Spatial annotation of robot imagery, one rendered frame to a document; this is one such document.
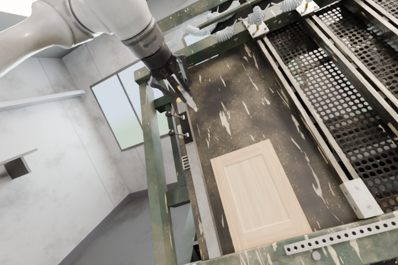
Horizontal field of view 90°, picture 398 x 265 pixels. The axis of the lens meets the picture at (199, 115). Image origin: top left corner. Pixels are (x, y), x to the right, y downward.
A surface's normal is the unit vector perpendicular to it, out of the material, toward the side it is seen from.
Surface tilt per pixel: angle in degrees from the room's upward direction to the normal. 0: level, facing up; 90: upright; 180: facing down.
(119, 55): 90
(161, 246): 50
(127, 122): 90
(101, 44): 90
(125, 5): 124
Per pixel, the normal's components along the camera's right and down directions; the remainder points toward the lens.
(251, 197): -0.33, -0.45
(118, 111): -0.29, 0.25
